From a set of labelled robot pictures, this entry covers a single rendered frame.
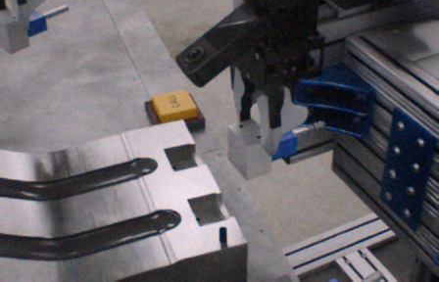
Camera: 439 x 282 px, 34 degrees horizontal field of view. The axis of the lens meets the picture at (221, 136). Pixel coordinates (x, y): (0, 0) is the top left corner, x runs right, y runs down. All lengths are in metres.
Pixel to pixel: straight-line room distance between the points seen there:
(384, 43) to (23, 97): 0.62
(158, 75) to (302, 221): 0.98
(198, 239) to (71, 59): 0.63
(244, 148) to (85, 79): 0.51
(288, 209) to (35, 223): 1.39
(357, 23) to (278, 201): 1.17
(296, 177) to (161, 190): 1.42
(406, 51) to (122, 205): 0.48
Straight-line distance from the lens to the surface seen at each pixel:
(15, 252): 0.85
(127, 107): 1.22
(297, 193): 2.25
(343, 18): 1.11
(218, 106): 2.62
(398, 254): 1.81
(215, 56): 0.78
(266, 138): 0.85
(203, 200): 0.90
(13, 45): 1.20
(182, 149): 0.98
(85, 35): 1.45
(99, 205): 0.91
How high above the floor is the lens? 1.49
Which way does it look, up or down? 37 degrees down
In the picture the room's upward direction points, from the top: 1 degrees counter-clockwise
